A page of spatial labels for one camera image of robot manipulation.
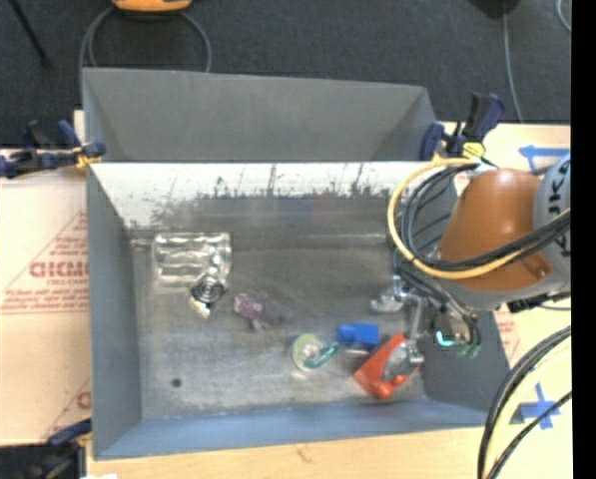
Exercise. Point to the small purple toy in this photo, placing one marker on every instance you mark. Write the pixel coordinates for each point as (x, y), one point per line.
(249, 307)

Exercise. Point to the clear plastic bottle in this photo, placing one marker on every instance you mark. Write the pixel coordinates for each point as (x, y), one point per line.
(190, 260)

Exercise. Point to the red plastic object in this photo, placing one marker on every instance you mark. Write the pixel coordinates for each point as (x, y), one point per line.
(375, 374)

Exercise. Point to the black round spiral object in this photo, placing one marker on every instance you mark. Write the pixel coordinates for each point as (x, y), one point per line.
(207, 291)

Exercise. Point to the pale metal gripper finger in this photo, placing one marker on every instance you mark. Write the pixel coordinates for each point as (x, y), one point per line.
(401, 362)
(388, 301)

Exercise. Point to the small blue block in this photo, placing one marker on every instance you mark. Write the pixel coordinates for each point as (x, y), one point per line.
(360, 333)

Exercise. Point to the grey metal bin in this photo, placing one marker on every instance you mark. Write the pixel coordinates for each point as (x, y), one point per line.
(257, 357)

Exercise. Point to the brown cardboard board, red print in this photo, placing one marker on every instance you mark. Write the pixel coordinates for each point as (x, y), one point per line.
(38, 317)

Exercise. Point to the black cylinder on white bracket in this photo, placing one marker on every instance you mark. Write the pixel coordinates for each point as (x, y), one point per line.
(524, 305)

